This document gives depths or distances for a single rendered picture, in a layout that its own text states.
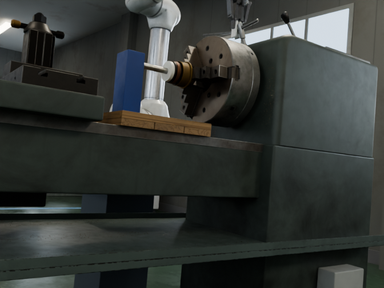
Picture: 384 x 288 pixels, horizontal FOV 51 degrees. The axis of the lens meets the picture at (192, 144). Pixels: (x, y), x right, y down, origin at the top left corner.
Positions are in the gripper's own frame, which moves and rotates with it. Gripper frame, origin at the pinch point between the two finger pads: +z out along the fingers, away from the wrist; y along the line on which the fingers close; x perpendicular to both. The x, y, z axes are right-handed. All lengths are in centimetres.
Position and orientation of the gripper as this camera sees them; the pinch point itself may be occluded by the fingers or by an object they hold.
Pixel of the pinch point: (236, 30)
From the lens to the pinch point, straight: 176.7
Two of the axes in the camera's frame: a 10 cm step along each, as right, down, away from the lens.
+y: -8.1, -0.9, -5.7
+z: -0.8, 10.0, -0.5
